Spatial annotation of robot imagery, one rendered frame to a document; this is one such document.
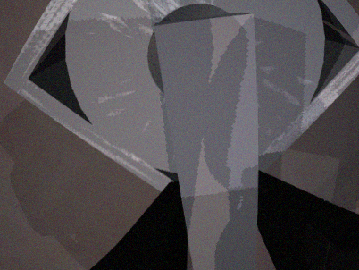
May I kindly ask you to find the grey and red crank handle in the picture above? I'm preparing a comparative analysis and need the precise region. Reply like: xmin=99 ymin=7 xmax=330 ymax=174
xmin=154 ymin=13 xmax=259 ymax=270

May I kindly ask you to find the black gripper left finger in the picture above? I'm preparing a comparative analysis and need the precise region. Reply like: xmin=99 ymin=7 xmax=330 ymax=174
xmin=89 ymin=181 xmax=188 ymax=270

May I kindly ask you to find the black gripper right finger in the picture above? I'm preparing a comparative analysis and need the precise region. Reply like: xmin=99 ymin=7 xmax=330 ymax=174
xmin=257 ymin=170 xmax=359 ymax=270

